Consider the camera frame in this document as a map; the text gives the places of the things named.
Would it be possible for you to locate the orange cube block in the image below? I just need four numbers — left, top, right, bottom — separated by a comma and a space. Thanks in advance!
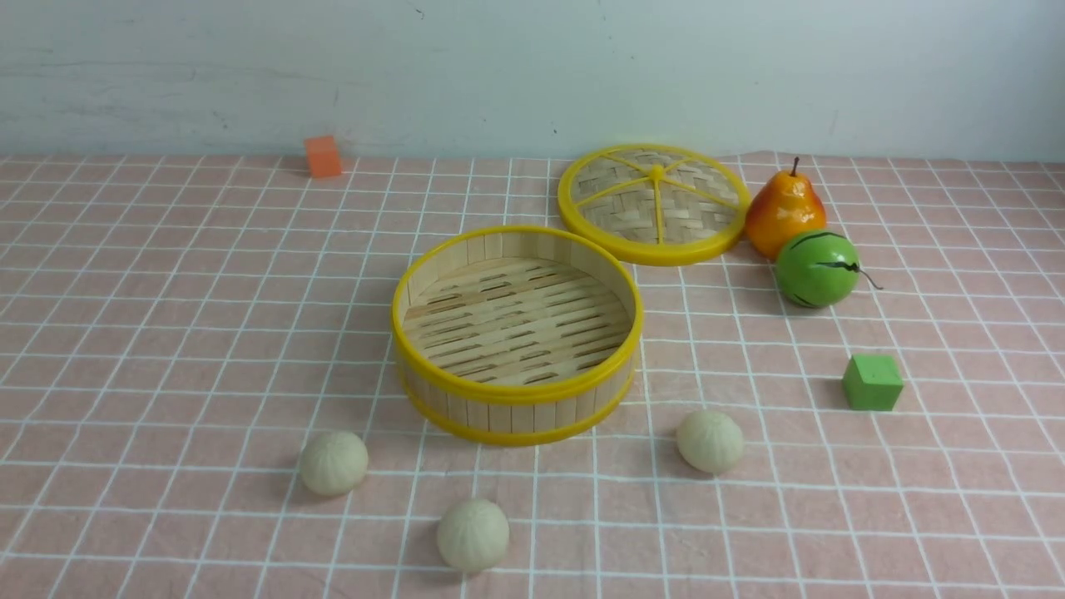
304, 134, 343, 179

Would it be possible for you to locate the yellow woven steamer lid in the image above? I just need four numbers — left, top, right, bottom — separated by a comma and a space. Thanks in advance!
557, 143, 750, 268

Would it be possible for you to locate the orange toy pear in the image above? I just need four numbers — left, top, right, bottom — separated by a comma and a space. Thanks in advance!
743, 156, 828, 262

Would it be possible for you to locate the yellow bamboo steamer tray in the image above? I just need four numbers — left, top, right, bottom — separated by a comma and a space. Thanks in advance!
391, 226, 644, 446

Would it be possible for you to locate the green toy watermelon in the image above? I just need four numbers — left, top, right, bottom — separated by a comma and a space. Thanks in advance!
775, 229, 883, 309

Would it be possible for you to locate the green cube block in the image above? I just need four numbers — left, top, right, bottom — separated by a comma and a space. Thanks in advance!
842, 354, 904, 412

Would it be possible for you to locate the white bun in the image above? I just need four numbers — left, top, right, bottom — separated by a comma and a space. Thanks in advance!
298, 431, 368, 497
676, 410, 746, 475
436, 499, 510, 573

